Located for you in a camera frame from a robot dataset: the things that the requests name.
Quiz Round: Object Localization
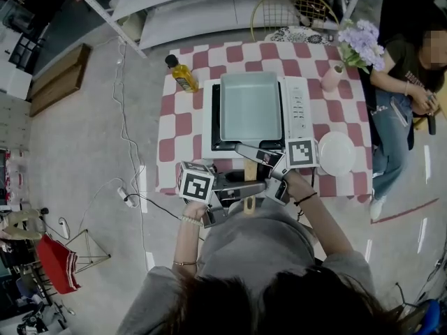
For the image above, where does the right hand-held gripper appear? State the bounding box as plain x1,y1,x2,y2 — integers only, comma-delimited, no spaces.
234,137,321,206

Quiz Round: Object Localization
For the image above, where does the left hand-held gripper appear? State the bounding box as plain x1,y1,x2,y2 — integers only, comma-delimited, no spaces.
177,161,269,229

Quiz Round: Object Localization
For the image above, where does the light blue rectangular pan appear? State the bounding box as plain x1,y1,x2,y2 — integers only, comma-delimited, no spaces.
219,70,283,216

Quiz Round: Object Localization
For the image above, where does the white portable gas stove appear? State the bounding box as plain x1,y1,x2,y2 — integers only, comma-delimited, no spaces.
201,76,315,160

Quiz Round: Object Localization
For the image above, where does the person's left forearm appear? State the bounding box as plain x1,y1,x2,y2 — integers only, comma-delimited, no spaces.
173,220,205,278

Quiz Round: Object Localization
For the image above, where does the person's right forearm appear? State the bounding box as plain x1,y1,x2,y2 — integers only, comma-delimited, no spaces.
296,197,353,258

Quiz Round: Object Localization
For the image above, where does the person's right hand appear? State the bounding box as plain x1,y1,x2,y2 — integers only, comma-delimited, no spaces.
284,169,314,202

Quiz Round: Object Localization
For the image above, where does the person's left hand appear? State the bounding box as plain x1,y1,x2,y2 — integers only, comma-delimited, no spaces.
184,202,210,223

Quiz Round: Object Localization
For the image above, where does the white round plate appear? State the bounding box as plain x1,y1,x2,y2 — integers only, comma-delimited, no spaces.
318,131,357,177

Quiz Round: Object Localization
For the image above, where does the red white checkered tablecloth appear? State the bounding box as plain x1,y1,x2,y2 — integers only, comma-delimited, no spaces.
155,42,374,198

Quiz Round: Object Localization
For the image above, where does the pink vase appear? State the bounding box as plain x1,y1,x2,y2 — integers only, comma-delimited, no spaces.
320,63,346,93

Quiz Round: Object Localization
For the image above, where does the yellow oil bottle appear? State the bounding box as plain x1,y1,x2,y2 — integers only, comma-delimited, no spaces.
164,54,200,94

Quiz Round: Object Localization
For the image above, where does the black white patterned cloth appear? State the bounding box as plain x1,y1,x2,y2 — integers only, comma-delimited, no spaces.
265,26,332,47

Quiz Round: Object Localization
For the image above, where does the white shelf unit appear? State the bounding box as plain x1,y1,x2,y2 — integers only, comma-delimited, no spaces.
62,0,367,59

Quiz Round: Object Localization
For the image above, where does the wooden chair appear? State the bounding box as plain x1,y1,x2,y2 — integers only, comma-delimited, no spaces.
411,112,447,136

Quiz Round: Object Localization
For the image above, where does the red chair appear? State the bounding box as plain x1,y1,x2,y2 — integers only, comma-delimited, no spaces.
36,234,82,295

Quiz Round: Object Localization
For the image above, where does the wooden platform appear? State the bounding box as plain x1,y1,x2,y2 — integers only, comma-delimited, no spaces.
29,43,92,118

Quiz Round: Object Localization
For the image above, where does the white locker cabinet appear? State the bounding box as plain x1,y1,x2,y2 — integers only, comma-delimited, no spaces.
0,98,32,151

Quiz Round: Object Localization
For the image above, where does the plain white cabinet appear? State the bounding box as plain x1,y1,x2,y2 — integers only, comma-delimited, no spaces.
0,26,34,101

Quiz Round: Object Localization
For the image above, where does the white bead bracelet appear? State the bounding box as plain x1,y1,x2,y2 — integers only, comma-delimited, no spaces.
180,214,204,227

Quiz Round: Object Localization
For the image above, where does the black hair tie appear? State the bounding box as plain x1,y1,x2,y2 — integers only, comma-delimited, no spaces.
293,192,318,207

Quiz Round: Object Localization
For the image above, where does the black power cable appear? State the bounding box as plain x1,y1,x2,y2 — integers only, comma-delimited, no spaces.
127,193,207,240

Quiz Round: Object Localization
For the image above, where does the white power cable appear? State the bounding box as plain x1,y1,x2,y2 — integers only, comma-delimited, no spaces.
111,36,154,271
78,177,126,233

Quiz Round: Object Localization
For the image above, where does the black stand with cables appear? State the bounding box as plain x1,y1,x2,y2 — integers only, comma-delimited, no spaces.
394,281,447,335

